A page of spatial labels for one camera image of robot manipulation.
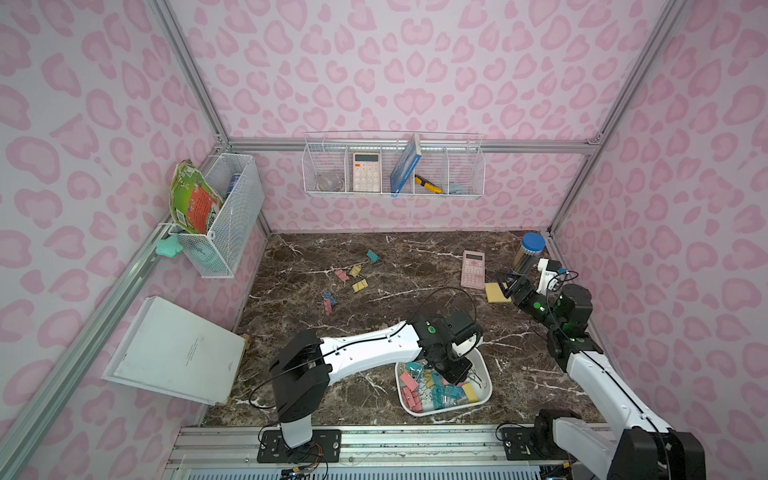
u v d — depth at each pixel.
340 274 1.04
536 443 0.72
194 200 0.73
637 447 0.40
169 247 0.63
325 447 0.74
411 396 0.78
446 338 0.60
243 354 0.84
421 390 0.79
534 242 0.91
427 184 0.98
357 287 1.03
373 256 1.12
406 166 0.88
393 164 0.99
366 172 0.95
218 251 0.72
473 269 1.07
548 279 0.73
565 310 0.62
